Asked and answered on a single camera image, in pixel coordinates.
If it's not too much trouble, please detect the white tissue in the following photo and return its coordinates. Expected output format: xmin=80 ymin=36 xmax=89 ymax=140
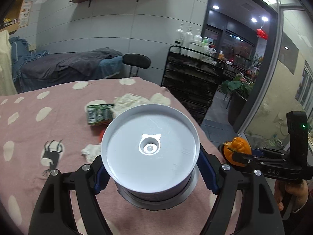
xmin=81 ymin=144 xmax=101 ymax=163

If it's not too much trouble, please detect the orange peel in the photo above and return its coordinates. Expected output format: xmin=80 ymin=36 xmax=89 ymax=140
xmin=222 ymin=136 xmax=252 ymax=167

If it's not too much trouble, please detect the round white blue container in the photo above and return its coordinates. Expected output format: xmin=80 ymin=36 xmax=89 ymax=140
xmin=101 ymin=104 xmax=200 ymax=211

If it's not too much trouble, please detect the green drink carton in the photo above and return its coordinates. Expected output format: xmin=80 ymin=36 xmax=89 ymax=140
xmin=86 ymin=104 xmax=115 ymax=126

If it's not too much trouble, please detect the white paper bag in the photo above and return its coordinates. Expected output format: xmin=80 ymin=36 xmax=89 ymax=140
xmin=113 ymin=93 xmax=154 ymax=117

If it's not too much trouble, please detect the person's right hand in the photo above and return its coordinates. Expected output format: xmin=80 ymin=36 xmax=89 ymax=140
xmin=274 ymin=179 xmax=310 ymax=213

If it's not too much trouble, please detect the pink polka dot bedsheet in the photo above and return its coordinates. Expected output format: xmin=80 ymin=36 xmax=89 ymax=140
xmin=1 ymin=77 xmax=216 ymax=234

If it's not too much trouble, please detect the black tiered trolley cart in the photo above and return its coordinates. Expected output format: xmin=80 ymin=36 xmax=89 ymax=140
xmin=161 ymin=45 xmax=226 ymax=125

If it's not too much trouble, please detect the massage bed dark blanket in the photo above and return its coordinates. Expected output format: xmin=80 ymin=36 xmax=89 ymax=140
xmin=9 ymin=37 xmax=122 ymax=93

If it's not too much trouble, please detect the cream garment hanging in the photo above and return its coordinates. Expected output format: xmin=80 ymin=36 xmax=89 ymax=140
xmin=0 ymin=30 xmax=17 ymax=96

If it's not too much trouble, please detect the white pump bottle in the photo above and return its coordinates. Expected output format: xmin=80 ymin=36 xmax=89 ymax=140
xmin=174 ymin=23 xmax=184 ymax=53

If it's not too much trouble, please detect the wooden cubby shelf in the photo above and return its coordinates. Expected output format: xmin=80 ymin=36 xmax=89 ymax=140
xmin=1 ymin=0 xmax=24 ymax=34

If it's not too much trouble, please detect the wall poster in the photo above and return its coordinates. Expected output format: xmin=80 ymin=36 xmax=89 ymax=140
xmin=18 ymin=2 xmax=32 ymax=28

